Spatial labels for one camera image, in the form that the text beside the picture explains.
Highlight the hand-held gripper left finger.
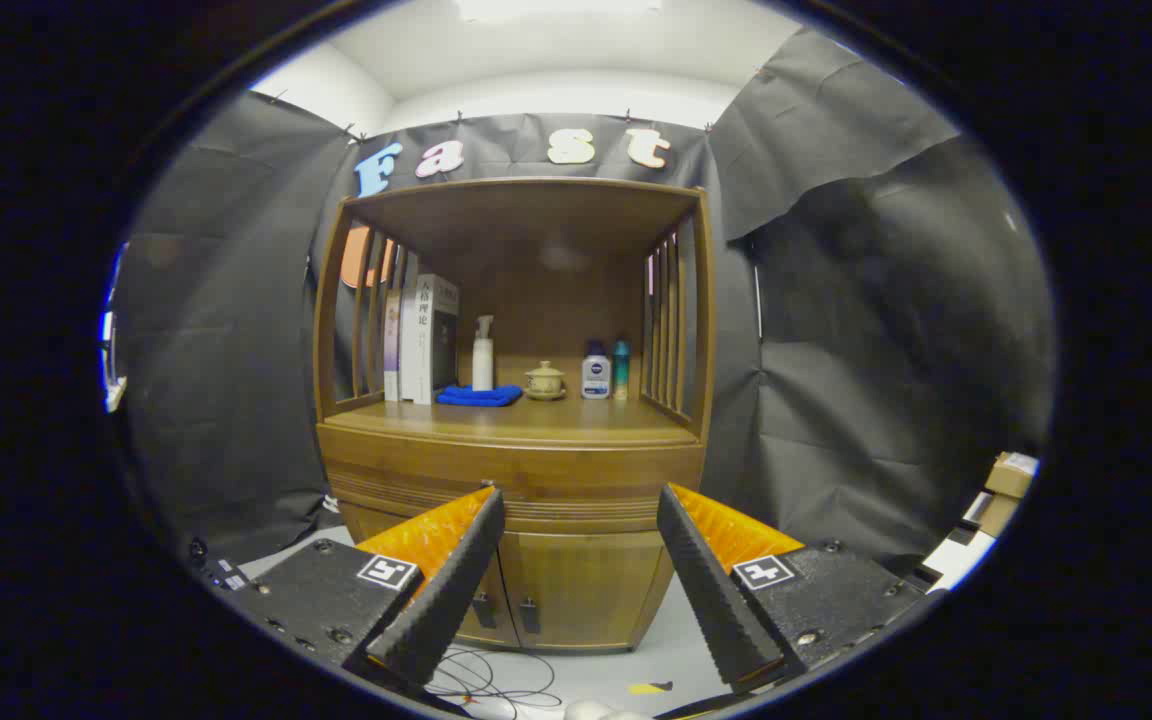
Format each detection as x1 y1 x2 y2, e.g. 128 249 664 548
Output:
226 485 507 691

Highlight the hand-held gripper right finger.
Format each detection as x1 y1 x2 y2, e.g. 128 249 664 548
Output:
656 483 945 695

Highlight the wooden countertop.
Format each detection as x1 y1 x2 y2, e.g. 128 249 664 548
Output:
321 395 702 448

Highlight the wooden cabinet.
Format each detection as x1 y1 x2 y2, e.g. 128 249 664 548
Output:
313 178 717 653

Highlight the blue folded cloth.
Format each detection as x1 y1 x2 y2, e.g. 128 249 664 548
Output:
436 384 524 408

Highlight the black device with labels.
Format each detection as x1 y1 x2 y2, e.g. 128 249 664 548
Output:
188 538 259 595

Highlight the white pump bottle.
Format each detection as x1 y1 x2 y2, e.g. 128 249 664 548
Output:
472 315 495 392

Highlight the lidded ceramic tea cup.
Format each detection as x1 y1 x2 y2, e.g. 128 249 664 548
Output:
524 360 567 401

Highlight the white bottle with blue cap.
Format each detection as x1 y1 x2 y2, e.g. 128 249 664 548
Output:
581 340 612 401

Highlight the purple book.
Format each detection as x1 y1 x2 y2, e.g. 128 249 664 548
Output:
383 290 402 401

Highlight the large white book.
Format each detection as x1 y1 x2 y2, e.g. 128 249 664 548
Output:
414 275 460 405

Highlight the thin white book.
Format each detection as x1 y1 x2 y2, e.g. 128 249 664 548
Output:
398 255 422 403

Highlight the black cable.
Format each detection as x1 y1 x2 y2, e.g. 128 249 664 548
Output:
426 648 563 716

